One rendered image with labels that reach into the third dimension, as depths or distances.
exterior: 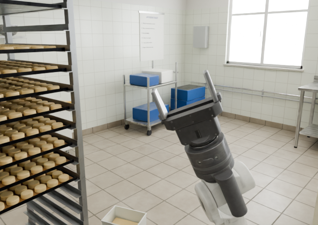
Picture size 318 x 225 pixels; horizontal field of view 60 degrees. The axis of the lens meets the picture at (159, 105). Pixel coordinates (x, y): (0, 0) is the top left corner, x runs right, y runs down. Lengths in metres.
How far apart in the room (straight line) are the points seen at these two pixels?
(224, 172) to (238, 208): 0.08
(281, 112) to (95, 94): 3.18
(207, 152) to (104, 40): 4.20
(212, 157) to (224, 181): 0.05
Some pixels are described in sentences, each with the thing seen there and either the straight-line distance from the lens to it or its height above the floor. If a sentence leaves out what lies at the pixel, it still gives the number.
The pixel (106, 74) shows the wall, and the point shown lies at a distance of 4.71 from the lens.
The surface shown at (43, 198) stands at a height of 0.59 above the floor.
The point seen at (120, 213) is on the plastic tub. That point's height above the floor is 0.10.
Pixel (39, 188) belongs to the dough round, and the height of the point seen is 0.88.
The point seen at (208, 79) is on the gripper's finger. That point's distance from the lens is 0.53.
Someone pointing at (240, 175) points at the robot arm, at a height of 1.26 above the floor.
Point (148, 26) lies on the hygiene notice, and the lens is 5.29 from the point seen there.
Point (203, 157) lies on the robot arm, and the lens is 0.56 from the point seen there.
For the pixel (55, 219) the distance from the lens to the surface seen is 1.87.
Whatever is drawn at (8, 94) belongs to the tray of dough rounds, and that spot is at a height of 1.33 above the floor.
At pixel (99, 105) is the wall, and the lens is 4.71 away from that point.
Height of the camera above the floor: 1.55
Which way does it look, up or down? 14 degrees down
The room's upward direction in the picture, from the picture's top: straight up
